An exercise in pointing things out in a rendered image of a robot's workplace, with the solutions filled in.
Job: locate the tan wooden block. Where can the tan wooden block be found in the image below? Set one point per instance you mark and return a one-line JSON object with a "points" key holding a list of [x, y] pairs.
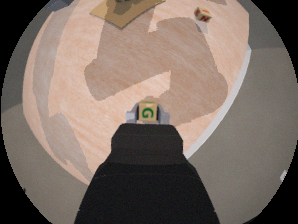
{"points": [[147, 111], [122, 2], [202, 14]]}

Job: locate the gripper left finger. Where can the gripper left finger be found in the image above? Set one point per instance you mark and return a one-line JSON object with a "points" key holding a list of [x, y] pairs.
{"points": [[133, 115]]}

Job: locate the tan square mat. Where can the tan square mat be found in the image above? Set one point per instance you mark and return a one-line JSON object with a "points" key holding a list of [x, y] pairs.
{"points": [[121, 15]]}

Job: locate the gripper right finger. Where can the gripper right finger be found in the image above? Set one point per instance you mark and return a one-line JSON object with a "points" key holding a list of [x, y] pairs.
{"points": [[164, 116]]}

